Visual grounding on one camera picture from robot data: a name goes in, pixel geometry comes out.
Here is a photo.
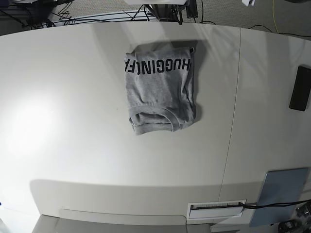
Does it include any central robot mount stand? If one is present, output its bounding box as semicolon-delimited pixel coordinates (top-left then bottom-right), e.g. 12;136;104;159
142;0;198;25

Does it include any grey T-shirt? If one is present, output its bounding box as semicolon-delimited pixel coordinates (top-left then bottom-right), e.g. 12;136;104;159
124;47;195;135

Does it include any blue-grey flat board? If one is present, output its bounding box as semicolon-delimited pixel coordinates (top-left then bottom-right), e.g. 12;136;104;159
249;167;309;227

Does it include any black cable on table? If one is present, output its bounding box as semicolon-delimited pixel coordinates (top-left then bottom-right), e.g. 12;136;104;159
239;200;311;210

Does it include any yellow cable on floor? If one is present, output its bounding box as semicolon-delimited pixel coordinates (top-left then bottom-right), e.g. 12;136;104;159
272;0;279;33

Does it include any black rectangular box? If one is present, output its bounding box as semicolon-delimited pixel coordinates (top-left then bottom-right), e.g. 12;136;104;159
289;66;311;111

